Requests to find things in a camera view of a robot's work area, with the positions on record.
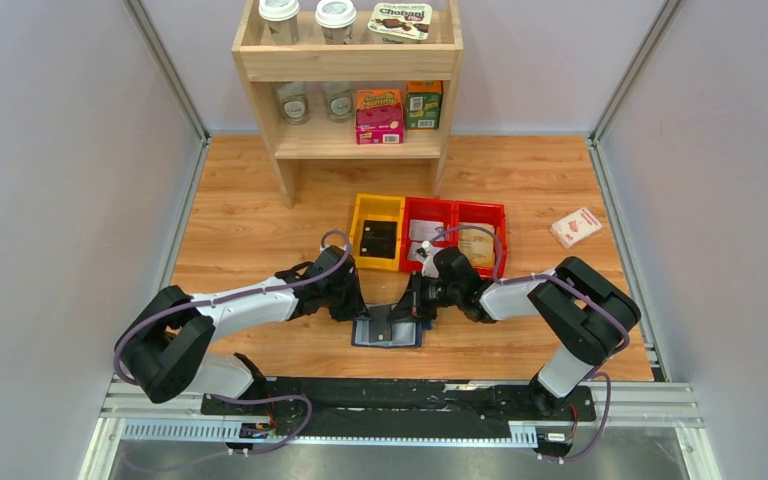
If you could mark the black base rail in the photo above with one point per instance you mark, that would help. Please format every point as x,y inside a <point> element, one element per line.
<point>400,408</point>

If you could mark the right white-lidded paper cup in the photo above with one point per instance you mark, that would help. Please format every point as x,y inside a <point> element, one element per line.
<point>336,19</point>

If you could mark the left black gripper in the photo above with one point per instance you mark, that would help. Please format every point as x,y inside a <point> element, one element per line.
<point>357,307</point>

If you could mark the glass jar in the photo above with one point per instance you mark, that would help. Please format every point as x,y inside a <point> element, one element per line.
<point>293,102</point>
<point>338,100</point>

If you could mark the green orange carton box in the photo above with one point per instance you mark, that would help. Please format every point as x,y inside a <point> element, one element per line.
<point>423,104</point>

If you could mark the yellow plastic bin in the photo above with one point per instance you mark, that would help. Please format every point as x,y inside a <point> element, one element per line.
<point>376,207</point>

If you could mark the white-lidded paper cup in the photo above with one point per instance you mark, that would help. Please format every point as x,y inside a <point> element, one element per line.
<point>336,19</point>
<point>281,17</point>

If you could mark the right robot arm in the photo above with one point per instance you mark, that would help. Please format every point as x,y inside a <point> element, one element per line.
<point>591,317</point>

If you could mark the black credit card stack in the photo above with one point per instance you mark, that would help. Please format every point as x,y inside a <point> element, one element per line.
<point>379,239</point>

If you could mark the silver credit card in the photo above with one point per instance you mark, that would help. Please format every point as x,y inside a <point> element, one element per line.
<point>424,230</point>
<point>416,252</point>

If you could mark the Chobani yogurt cup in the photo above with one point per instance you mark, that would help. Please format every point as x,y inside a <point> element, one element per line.
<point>400,23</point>

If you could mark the upper silver credit card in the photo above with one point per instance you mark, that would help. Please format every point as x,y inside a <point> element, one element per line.
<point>424,230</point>

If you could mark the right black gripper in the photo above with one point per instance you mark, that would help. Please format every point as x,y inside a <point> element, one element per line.
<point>413,305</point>

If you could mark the red double plastic bin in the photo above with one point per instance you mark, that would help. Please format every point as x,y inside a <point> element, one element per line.
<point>452,213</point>

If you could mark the orange pink Scrub Mommy box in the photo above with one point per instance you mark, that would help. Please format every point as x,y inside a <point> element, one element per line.
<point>379,117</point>

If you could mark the right glass jar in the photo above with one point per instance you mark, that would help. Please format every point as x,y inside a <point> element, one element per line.
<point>338,100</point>

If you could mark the blue leather card holder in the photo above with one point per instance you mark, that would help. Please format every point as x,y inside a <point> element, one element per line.
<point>389,326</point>

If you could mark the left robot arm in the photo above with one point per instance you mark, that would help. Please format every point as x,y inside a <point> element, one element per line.
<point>165,350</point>

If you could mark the lower silver credit card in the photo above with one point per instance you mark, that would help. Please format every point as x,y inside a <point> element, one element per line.
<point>416,252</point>

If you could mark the pink white small box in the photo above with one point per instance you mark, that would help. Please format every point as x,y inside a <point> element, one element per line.
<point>575,227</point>

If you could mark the left glass jar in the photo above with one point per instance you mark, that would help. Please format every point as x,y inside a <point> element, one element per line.
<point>293,102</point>

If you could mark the wooden two-tier shelf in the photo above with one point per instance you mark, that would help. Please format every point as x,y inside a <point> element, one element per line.
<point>261,64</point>

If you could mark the left white-lidded paper cup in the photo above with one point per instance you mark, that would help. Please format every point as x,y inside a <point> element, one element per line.
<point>281,17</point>

